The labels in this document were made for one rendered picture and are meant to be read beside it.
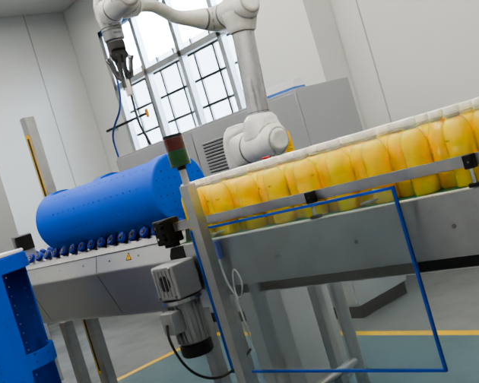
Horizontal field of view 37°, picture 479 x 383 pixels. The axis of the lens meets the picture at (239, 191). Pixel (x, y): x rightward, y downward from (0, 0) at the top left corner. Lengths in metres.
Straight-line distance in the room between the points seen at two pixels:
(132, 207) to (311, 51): 2.94
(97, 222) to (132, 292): 0.32
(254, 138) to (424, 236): 1.39
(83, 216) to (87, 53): 5.51
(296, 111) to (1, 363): 2.23
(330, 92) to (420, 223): 2.68
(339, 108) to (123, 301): 2.07
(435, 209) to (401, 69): 3.52
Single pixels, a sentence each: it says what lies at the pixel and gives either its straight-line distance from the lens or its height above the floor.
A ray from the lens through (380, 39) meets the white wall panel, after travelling 5.40.
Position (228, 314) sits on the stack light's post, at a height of 0.68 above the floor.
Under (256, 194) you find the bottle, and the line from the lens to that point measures 2.28.
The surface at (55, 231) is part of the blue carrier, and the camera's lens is 3.26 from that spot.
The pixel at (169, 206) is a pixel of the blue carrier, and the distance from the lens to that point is 2.70.
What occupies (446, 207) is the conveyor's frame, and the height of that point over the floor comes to 0.86.
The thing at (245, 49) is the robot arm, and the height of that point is 1.59.
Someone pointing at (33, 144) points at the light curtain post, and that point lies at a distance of 4.10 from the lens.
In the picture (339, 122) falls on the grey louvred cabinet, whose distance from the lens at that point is 4.49.
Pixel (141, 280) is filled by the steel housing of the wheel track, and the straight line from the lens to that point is 2.90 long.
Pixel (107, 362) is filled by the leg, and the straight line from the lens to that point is 3.66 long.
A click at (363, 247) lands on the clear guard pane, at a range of 1.94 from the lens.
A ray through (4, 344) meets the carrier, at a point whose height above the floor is 0.69.
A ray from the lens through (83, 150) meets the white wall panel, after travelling 8.39.
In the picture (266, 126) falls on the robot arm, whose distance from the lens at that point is 3.10.
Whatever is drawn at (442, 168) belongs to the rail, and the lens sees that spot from 1.85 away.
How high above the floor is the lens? 1.12
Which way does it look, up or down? 2 degrees down
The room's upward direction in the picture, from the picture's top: 17 degrees counter-clockwise
